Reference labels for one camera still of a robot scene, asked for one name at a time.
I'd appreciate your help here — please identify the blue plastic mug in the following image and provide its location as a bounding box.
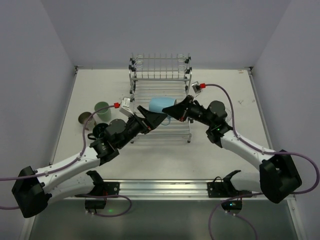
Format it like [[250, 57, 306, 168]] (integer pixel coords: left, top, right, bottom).
[[148, 97, 177, 114]]

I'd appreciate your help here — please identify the light green plastic cup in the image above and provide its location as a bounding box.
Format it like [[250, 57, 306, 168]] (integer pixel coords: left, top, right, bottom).
[[94, 101, 112, 122]]

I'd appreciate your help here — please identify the dark green ceramic mug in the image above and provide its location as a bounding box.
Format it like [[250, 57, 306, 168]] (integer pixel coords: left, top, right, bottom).
[[87, 122, 109, 141]]

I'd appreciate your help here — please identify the clear glass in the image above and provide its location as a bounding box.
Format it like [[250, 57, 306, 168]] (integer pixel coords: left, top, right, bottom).
[[225, 108, 232, 124]]

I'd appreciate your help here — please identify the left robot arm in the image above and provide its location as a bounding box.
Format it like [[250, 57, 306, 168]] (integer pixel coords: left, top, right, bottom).
[[11, 106, 167, 219]]

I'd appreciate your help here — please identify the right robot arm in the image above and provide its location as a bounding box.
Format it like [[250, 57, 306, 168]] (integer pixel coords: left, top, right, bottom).
[[162, 95, 302, 204]]

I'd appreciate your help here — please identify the metal dish rack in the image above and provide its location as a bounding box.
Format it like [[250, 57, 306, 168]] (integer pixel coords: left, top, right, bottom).
[[128, 53, 192, 144]]

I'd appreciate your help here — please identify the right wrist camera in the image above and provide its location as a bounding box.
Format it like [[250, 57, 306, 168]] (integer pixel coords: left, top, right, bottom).
[[191, 81, 203, 97]]

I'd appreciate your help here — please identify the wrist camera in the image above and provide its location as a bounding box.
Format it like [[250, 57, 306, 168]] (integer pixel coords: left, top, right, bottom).
[[191, 81, 203, 97], [119, 97, 134, 118]]

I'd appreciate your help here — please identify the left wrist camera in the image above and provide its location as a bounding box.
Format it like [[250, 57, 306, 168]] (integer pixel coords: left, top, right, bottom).
[[119, 97, 134, 118]]

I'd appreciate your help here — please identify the aluminium mounting rail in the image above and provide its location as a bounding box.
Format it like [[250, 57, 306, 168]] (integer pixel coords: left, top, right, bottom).
[[62, 177, 296, 201]]

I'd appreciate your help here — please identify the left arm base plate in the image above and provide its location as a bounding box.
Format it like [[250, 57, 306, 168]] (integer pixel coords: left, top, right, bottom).
[[84, 181, 120, 213]]

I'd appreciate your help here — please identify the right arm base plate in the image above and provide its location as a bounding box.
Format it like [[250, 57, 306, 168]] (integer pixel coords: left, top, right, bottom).
[[207, 170, 252, 215]]

